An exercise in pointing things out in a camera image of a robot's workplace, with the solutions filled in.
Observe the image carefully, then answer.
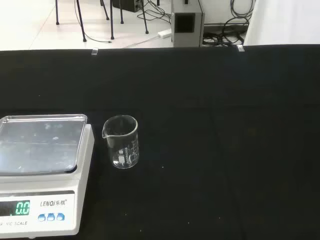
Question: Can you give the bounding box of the black cable bundle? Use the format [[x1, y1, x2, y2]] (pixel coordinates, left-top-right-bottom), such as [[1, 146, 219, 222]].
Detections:
[[202, 0, 257, 47]]

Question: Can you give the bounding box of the black bench cloth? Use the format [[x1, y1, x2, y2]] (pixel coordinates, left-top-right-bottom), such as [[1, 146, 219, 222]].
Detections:
[[0, 44, 320, 240]]

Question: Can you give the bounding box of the black equipment case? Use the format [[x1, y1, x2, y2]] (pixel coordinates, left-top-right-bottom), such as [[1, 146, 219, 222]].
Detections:
[[112, 0, 141, 13]]

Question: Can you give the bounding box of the pale board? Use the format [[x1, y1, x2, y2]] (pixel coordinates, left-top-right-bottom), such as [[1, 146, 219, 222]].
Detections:
[[243, 0, 320, 47]]

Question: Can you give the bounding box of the black tripod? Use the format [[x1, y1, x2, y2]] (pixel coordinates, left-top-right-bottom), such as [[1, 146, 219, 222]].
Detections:
[[99, 0, 150, 41], [54, 0, 88, 43]]

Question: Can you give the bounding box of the grey metal box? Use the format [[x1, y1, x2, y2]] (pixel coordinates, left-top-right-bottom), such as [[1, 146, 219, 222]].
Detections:
[[170, 0, 206, 48]]

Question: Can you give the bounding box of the white electronic balance steel pan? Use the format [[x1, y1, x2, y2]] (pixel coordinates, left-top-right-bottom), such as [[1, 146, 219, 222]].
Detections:
[[0, 113, 95, 239]]

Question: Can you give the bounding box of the white power strip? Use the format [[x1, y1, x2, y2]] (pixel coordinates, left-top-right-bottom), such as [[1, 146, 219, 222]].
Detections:
[[157, 28, 173, 39]]

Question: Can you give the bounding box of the thin black floor cable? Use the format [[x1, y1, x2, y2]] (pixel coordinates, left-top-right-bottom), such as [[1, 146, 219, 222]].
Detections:
[[74, 0, 112, 44]]

